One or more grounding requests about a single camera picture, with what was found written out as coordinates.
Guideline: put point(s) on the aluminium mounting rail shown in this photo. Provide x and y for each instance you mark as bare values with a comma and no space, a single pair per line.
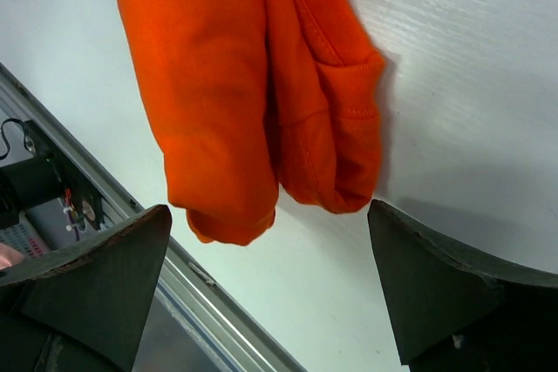
192,325

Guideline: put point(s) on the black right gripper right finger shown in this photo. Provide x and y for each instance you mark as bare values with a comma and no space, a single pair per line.
453,307

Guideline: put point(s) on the orange t shirt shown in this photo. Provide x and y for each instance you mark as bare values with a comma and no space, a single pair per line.
247,98

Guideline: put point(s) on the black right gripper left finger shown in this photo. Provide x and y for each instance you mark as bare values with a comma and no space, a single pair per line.
84,307

